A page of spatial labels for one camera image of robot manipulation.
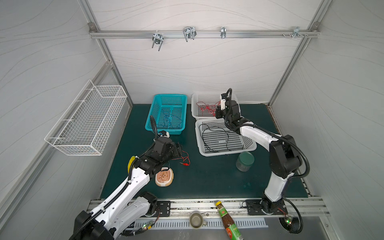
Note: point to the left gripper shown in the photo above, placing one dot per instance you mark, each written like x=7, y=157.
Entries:
x=177, y=150

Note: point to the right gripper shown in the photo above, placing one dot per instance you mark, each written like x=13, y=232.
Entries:
x=227, y=111

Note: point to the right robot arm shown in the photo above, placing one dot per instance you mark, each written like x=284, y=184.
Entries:
x=286, y=160

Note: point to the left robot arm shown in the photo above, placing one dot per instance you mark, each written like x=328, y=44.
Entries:
x=122, y=208

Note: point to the white basket far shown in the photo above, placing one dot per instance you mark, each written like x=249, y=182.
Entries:
x=203, y=105

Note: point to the white basket near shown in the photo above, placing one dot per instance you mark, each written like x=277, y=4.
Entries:
x=215, y=139

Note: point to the teal plastic basket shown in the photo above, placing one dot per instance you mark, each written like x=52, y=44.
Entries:
x=169, y=112

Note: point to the yellow banana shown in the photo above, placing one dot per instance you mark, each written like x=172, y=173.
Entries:
x=131, y=164

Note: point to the clear jar green lid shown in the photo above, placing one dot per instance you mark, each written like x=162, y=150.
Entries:
x=245, y=161

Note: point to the metal cup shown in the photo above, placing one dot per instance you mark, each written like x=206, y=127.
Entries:
x=197, y=220

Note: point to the small metal clip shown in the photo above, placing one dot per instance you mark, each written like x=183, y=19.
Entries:
x=223, y=32

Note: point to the metal double hook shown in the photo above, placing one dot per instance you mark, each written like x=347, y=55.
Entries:
x=189, y=33

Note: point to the sauce bottle green label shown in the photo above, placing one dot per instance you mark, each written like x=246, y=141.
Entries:
x=228, y=222

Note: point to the metal u-bolt hook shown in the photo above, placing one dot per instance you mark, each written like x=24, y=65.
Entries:
x=157, y=39

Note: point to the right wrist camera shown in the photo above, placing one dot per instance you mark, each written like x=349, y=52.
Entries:
x=223, y=101

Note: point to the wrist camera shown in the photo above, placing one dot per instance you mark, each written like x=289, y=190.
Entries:
x=223, y=101
x=164, y=134

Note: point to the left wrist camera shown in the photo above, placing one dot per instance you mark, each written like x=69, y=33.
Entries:
x=164, y=134

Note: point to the metal cross rail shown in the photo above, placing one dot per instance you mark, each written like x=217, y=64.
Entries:
x=201, y=34

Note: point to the white wire wall basket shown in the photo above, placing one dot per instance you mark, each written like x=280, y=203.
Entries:
x=86, y=125

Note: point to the metal bracket hook right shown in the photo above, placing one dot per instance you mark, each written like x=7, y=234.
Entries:
x=296, y=34

